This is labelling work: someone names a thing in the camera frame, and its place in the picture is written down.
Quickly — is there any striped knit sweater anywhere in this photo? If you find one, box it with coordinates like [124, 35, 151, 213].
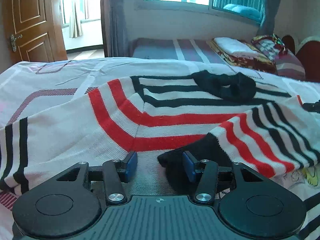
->
[1, 70, 319, 194]

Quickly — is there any checkered pillow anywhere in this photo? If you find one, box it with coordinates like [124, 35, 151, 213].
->
[251, 34, 305, 81]

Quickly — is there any red white headboard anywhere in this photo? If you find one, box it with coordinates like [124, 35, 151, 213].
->
[282, 35, 320, 83]

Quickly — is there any red patterned blanket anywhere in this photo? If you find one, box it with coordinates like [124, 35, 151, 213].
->
[207, 39, 277, 74]

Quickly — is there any folded white towel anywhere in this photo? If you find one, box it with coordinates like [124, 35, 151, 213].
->
[213, 37, 259, 57]

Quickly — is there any grey right curtain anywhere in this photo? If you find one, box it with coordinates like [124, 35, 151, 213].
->
[257, 0, 281, 36]

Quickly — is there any grey curtain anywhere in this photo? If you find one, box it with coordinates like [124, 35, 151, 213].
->
[257, 0, 281, 36]
[100, 0, 130, 57]

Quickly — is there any patterned bed sheet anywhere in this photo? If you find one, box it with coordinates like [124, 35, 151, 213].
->
[1, 57, 319, 239]

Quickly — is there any beige balcony curtain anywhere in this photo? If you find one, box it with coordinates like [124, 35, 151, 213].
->
[69, 0, 82, 38]

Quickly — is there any brown wooden door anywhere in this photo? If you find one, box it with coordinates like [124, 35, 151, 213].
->
[2, 0, 67, 63]

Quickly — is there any grey left curtain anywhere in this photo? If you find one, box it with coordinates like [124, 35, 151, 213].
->
[100, 0, 130, 57]

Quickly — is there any metal door handle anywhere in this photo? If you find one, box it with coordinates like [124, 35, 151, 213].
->
[10, 34, 23, 53]

